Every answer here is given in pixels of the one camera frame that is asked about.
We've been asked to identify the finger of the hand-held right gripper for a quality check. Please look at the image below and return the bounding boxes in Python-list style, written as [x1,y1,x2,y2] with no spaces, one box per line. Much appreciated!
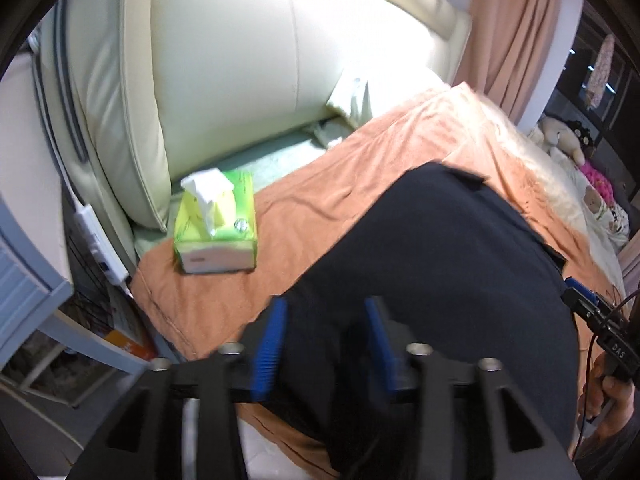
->
[560,287,613,328]
[565,276,601,303]

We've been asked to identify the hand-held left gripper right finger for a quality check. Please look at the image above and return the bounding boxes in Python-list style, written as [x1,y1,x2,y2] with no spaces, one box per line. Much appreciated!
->
[364,296,581,480]

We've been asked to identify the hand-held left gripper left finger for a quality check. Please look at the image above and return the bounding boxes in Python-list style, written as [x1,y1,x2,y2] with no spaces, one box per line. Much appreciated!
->
[65,295,290,480]

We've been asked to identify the black pants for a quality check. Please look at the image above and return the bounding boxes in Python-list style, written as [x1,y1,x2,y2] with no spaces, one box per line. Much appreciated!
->
[272,162,581,480]

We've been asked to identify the person's right hand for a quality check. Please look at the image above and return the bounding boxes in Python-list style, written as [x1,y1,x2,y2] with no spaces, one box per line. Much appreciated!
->
[577,352,640,461]

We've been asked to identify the bear print pillow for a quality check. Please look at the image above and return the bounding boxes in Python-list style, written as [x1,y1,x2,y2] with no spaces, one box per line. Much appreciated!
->
[580,180,631,251]

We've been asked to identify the cream quilt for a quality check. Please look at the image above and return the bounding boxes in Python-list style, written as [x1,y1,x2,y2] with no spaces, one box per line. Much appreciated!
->
[500,125,626,291]

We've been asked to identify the green tissue box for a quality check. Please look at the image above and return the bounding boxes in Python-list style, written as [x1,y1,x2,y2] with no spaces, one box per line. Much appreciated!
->
[172,167,258,275]

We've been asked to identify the pink plush toy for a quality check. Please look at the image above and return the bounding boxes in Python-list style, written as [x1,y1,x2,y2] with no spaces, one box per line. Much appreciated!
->
[580,160,615,201]

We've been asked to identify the orange box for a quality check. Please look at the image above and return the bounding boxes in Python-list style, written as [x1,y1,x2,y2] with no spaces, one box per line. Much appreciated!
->
[107,327,158,361]

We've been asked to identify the black and white plush toy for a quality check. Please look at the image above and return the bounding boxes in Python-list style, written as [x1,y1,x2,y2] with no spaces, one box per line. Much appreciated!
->
[570,120,596,153]

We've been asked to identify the beige plush bear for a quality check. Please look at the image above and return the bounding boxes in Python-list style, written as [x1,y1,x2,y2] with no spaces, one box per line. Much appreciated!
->
[537,116,586,166]

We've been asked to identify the orange fleece blanket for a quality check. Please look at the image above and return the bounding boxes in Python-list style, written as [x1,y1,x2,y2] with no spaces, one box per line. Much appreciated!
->
[131,82,626,480]

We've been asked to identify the dark glass window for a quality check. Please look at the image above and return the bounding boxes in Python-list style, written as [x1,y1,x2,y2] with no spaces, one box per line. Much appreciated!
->
[545,5,640,211]

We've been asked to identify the white power strip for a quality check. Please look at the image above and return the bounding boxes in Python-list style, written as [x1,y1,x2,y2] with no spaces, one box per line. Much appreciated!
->
[72,202,132,288]

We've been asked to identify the floral hanging garment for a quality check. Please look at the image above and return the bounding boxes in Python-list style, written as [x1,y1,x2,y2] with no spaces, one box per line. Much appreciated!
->
[585,35,616,108]

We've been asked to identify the white pillow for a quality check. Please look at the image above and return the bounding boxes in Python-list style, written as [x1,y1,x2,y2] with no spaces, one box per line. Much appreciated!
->
[325,67,451,128]

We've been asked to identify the grey nightstand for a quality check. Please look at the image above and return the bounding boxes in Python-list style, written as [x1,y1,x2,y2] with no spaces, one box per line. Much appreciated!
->
[0,200,151,411]

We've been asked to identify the pink curtain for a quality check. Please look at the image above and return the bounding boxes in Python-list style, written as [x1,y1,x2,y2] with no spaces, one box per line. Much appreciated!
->
[452,0,583,131]

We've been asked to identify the cream leather headboard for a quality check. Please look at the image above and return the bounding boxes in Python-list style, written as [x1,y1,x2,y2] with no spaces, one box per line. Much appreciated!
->
[37,0,473,233]

